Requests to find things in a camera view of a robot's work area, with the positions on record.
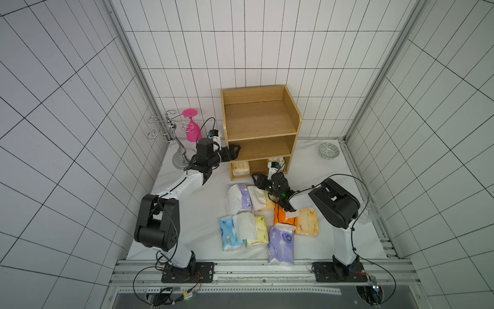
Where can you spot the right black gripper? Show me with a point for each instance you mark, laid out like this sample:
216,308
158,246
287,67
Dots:
265,183

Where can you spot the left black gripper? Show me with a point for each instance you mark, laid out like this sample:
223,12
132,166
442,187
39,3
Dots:
233,154

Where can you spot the beige tissue pack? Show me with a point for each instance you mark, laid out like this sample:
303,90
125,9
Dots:
240,169
260,199

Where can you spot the white purple tissue pack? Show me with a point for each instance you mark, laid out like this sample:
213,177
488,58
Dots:
238,199

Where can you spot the yellow floral tissue pack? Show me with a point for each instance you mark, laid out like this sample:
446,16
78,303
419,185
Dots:
251,229

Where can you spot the pale orange tissue pack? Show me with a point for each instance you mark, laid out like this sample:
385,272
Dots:
307,223

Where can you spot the blue tissue pack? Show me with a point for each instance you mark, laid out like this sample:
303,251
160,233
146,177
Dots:
229,236

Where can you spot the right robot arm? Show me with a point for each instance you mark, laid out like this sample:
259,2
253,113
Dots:
339,208

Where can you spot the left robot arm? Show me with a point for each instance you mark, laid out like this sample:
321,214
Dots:
158,222

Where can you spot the wooden three-tier shelf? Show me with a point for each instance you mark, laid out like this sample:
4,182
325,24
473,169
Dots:
264,121

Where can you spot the pink wine glass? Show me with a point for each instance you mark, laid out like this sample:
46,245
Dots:
193,132

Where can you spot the silver glass holder stand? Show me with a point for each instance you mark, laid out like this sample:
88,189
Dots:
167,130

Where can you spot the green patterned small dish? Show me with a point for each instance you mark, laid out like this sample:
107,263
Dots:
328,151

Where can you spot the clear drinking glass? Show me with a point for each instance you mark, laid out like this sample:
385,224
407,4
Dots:
369,214

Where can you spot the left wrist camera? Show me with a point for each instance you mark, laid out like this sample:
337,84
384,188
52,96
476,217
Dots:
214,135

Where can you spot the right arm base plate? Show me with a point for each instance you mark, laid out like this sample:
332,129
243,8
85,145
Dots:
336,272

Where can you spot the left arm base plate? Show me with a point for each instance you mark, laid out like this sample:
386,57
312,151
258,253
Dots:
201,272

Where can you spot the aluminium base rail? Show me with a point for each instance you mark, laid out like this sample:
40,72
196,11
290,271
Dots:
144,276

